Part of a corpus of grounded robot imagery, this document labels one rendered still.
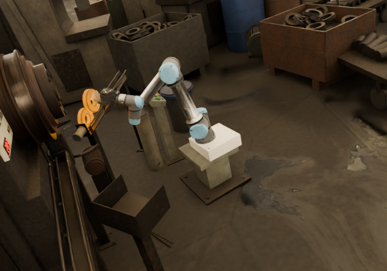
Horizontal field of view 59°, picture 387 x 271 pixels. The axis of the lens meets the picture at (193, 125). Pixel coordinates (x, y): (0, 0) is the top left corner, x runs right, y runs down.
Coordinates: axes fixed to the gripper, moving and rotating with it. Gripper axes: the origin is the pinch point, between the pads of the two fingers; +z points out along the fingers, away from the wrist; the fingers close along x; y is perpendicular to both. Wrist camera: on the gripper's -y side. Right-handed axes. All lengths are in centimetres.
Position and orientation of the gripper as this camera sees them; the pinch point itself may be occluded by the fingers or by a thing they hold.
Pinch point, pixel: (90, 98)
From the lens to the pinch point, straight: 233.1
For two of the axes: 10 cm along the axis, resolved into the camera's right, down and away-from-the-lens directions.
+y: 0.5, -8.3, -5.5
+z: -9.8, -1.4, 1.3
